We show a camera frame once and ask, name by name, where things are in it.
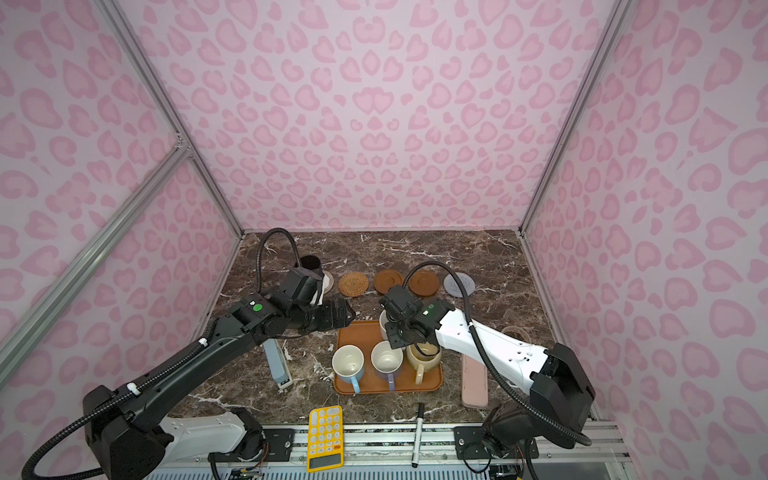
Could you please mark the cream yellow mug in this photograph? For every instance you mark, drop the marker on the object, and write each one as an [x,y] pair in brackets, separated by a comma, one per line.
[423,357]

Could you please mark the grey woven coaster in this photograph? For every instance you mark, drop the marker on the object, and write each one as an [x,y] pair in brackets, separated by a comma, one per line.
[454,288]

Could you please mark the pink case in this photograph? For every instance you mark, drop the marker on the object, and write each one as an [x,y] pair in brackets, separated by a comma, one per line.
[474,384]

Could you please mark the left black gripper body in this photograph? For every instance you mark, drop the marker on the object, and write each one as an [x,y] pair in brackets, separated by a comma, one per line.
[324,316]

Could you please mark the white woven coaster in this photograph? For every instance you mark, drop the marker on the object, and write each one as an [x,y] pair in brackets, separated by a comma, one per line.
[328,282]

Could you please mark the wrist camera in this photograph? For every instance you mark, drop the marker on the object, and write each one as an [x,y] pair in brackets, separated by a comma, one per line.
[400,304]
[303,288]

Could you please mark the brown wooden coaster left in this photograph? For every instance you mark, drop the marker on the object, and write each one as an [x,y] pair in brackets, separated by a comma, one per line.
[384,280]

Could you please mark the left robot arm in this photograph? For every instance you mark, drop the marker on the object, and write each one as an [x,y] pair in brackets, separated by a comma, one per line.
[132,439]

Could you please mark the lilac mug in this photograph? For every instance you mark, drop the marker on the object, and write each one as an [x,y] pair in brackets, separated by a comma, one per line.
[387,363]

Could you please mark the white tape roll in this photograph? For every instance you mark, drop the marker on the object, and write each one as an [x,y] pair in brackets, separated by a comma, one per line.
[518,333]

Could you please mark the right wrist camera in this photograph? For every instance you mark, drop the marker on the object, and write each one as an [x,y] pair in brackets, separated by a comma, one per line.
[400,304]

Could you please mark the brown wooden coaster right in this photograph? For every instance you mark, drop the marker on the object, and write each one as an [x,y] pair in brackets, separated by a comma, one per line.
[424,283]

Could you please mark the white speckled mug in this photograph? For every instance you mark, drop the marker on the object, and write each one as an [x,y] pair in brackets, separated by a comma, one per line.
[383,320]

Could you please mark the blue mug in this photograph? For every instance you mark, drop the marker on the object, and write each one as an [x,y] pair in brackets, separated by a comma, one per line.
[348,363]

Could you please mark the brown wooden coaster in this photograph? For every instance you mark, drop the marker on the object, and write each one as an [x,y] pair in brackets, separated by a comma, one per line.
[384,280]
[424,283]

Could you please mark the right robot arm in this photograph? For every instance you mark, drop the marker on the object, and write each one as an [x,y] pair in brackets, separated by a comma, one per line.
[550,393]

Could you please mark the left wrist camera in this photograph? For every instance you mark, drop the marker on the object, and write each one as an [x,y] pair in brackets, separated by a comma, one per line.
[303,288]

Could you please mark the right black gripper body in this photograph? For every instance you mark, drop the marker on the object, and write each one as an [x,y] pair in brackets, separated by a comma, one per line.
[398,334]

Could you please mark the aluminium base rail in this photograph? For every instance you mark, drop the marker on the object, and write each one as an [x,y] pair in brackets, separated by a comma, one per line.
[448,451]

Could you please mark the black marker pen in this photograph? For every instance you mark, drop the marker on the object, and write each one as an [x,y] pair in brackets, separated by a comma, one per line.
[415,457]

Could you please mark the blue grey stapler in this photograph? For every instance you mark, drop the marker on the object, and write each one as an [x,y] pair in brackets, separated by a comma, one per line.
[277,364]

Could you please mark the yellow calculator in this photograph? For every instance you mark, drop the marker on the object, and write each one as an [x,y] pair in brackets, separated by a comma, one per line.
[325,445]

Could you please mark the tan rattan coaster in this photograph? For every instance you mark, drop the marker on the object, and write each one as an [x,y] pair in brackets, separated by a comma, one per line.
[353,284]

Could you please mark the black cup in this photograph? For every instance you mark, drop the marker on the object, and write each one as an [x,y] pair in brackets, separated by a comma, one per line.
[312,263]

